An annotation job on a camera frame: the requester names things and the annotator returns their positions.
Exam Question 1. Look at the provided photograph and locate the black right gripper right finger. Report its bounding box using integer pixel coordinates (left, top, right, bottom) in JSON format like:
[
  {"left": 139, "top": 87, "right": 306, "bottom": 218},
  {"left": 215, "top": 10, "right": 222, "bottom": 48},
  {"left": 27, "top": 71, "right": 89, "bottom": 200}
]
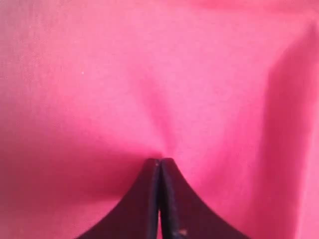
[{"left": 159, "top": 158, "right": 248, "bottom": 239}]

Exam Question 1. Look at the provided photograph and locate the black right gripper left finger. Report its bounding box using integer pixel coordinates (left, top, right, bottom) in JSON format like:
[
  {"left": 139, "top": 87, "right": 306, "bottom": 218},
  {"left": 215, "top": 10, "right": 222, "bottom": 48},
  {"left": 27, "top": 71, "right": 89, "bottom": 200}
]
[{"left": 81, "top": 159, "right": 160, "bottom": 239}]

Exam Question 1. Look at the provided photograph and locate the red tablecloth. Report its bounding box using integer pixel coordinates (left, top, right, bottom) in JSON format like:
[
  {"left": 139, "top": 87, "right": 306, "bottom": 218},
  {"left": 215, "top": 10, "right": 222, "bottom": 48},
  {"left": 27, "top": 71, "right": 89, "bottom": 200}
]
[{"left": 0, "top": 0, "right": 319, "bottom": 239}]

